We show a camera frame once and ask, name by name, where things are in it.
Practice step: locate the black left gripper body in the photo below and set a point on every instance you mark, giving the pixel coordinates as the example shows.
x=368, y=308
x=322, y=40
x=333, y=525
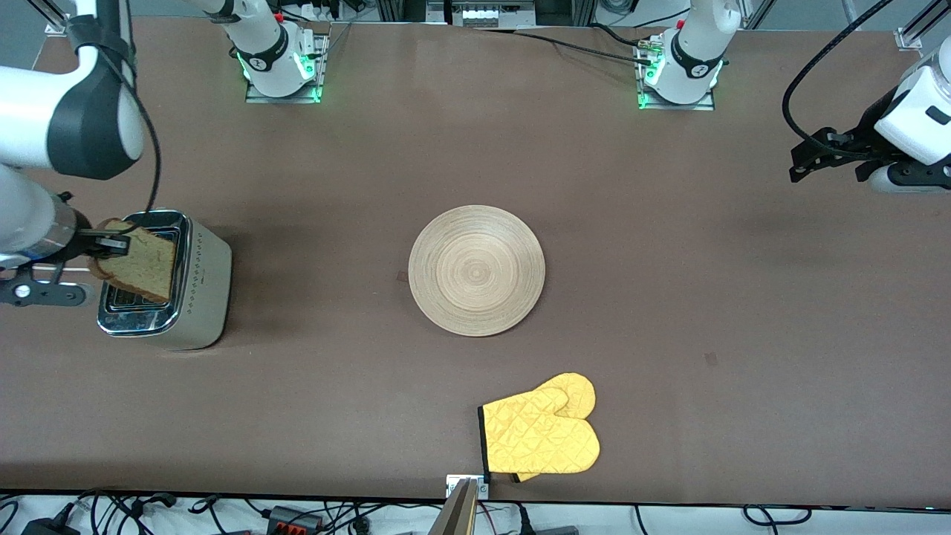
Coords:
x=862, y=140

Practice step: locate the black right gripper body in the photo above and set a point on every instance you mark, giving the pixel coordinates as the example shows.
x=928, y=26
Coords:
x=80, y=240

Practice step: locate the brown bread slice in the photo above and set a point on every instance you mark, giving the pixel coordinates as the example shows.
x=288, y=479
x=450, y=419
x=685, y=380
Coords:
x=145, y=267

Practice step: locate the round wooden plate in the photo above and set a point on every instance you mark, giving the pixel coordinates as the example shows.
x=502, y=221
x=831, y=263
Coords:
x=475, y=271

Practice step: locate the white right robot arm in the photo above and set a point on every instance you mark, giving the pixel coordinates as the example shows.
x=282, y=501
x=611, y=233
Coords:
x=30, y=111

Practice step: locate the silver two-slot toaster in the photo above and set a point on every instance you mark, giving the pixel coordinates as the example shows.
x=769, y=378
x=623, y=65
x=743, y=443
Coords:
x=204, y=297

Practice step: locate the aluminium corner profile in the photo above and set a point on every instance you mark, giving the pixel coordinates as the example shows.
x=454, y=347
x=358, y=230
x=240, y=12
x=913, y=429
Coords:
x=53, y=21
x=912, y=33

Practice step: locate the black power adapter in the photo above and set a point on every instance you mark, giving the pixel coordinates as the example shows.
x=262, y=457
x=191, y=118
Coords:
x=48, y=527

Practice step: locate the white power strip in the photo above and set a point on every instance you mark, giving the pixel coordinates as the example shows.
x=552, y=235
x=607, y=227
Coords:
x=327, y=9

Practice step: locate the yellow quilted oven mitt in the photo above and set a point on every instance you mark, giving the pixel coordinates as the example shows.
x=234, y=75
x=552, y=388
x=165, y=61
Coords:
x=535, y=438
x=581, y=390

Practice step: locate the black orange connector box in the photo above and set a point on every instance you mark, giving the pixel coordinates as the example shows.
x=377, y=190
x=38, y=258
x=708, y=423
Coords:
x=293, y=519

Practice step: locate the white terminal block box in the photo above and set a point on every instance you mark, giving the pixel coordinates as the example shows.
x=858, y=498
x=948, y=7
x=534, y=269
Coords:
x=483, y=15

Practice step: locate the dark flat adapter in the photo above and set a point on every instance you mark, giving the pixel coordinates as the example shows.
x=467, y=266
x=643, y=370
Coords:
x=553, y=530

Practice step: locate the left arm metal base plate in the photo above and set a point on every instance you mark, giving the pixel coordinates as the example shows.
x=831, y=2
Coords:
x=709, y=104

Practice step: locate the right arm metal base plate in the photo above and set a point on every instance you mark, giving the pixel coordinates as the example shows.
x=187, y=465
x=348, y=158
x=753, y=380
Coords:
x=321, y=74

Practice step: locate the small metal edge bracket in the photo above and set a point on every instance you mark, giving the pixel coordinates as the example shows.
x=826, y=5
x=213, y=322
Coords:
x=455, y=484

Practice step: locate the aluminium camera post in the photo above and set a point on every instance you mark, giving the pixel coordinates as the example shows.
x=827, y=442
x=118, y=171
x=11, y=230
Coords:
x=457, y=516

